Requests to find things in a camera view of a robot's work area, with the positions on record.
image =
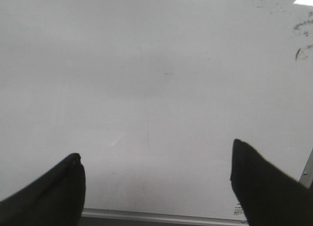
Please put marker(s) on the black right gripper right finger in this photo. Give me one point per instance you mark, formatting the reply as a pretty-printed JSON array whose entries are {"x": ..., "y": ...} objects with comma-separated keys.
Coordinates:
[{"x": 267, "y": 195}]

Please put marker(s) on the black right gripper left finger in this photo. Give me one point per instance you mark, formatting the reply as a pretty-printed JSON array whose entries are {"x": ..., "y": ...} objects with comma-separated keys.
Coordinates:
[{"x": 54, "y": 199}]

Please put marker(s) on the white whiteboard with aluminium frame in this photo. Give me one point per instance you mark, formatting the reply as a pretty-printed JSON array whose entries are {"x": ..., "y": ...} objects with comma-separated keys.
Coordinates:
[{"x": 151, "y": 94}]

